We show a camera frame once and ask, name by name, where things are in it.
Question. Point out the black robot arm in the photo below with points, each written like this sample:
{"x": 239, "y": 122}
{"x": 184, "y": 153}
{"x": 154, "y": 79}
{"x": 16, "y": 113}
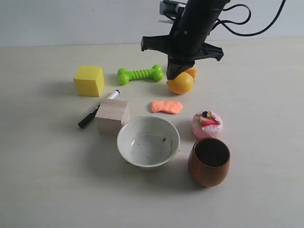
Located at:
{"x": 199, "y": 12}

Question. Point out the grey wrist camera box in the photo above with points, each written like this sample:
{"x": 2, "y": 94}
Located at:
{"x": 169, "y": 8}

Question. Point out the pink strawberry cake toy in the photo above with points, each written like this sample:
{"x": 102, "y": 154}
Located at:
{"x": 206, "y": 124}

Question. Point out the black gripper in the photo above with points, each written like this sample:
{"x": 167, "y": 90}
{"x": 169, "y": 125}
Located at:
{"x": 183, "y": 46}

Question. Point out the orange putty blob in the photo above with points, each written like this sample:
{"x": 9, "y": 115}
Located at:
{"x": 170, "y": 107}

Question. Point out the black and white marker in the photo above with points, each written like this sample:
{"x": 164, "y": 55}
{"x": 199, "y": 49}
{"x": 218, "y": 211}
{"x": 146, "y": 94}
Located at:
{"x": 84, "y": 122}

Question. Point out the brown wooden cup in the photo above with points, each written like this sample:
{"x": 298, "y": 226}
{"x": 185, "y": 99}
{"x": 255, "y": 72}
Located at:
{"x": 209, "y": 161}

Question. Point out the white ceramic bowl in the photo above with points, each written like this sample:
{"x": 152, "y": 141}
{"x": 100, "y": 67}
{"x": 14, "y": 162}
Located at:
{"x": 148, "y": 141}

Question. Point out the yellow lemon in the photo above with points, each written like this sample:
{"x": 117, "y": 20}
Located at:
{"x": 182, "y": 84}

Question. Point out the orange cheese wedge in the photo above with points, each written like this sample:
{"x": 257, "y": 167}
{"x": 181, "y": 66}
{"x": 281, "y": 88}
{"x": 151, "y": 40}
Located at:
{"x": 191, "y": 71}

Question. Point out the light wooden block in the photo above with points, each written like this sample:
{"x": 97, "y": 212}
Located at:
{"x": 111, "y": 116}

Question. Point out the green rubber bone toy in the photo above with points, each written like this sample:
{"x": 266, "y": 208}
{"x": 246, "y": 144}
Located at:
{"x": 124, "y": 75}

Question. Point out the yellow foam cube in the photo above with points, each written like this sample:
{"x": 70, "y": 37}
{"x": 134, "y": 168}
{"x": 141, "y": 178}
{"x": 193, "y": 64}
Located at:
{"x": 89, "y": 81}

